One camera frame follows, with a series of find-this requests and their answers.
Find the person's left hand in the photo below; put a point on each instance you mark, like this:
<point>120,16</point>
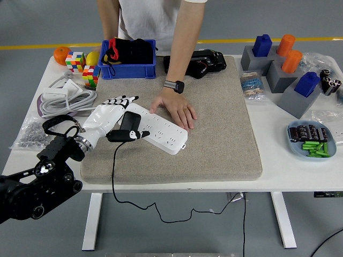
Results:
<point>175,105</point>

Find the person's right hand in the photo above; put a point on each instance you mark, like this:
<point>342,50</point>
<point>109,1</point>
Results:
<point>97,49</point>

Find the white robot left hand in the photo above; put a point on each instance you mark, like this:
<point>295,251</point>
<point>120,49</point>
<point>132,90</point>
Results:
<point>104,119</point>

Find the white power strip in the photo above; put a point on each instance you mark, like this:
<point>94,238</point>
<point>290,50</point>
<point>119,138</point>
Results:
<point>166,134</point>

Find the person's left forearm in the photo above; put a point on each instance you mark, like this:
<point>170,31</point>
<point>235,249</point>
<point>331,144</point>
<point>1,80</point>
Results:
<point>185,48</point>

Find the person's right forearm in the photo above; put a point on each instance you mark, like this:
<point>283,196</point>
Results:
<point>108,24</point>

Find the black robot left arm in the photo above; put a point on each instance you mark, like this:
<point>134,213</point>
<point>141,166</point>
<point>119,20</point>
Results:
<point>53,155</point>

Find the yellow lemon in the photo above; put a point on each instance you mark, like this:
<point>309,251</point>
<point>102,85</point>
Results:
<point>92,58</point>

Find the black wristwatch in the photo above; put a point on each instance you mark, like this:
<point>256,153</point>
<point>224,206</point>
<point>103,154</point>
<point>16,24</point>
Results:
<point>178,86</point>

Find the multicoloured puzzle cube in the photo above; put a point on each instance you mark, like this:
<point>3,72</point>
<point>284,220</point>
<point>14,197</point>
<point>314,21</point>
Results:
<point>90,75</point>
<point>75,61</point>

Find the orange fruit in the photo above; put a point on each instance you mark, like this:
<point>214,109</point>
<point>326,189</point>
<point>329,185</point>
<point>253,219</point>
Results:
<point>62,55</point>

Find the blue plastic bin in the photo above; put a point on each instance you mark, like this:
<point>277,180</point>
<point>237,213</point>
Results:
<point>126,71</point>

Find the black cloth with red trim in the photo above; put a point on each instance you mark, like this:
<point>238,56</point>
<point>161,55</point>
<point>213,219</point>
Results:
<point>136,51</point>

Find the grey-brown mat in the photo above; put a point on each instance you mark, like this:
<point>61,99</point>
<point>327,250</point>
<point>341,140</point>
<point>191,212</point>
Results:
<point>219,120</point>

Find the white rectangular adapter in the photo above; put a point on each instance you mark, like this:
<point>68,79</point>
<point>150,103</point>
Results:
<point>55,93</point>

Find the black electronic device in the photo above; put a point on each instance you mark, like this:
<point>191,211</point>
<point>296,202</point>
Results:
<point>211,63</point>

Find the person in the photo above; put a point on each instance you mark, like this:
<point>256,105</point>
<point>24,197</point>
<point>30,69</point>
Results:
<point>150,21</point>

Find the purple tape roll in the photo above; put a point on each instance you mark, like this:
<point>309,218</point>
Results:
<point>38,107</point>

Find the bag of metal screws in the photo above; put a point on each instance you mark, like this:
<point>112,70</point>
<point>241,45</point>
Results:
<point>29,134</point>

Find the bag of resistors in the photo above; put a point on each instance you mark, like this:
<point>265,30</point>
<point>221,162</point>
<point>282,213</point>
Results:
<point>252,85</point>

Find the grey holder block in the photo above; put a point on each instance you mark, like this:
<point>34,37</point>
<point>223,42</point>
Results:
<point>278,81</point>
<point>248,63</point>
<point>295,104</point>

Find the white table leg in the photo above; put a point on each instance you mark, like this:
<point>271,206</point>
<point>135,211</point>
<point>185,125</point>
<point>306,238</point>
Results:
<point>284,219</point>
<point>92,222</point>

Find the blue bottle-shaped block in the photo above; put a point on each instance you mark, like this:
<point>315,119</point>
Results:
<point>262,45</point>
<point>306,84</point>

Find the orange cylinder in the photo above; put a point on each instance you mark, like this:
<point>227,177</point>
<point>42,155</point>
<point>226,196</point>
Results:
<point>285,45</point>
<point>291,61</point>

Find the light blue tray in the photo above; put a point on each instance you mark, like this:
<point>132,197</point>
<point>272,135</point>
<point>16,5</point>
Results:
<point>295,148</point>

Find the green cylindrical battery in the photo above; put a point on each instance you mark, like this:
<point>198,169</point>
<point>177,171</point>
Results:
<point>311,143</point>
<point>319,146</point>
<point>309,147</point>
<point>318,154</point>
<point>325,147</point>

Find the clear plastic bag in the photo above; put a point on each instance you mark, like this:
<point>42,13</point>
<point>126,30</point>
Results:
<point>325,115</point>
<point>318,60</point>

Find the large black capacitor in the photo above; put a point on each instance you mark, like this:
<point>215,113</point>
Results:
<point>325,74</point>
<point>336,85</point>
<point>328,85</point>

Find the bag of blue parts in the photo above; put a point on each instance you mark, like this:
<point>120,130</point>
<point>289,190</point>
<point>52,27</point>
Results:
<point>340,96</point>

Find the black table control panel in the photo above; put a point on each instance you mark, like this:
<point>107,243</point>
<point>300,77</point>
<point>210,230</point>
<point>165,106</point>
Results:
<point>329,194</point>

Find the white square switch plate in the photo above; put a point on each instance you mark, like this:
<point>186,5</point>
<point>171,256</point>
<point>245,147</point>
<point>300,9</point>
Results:
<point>73,85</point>

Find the metal bracket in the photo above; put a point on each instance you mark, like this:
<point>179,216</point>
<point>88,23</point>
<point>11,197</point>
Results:
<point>235,197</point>

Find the white wall socket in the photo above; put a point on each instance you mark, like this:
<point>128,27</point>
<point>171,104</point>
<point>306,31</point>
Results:
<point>339,135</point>

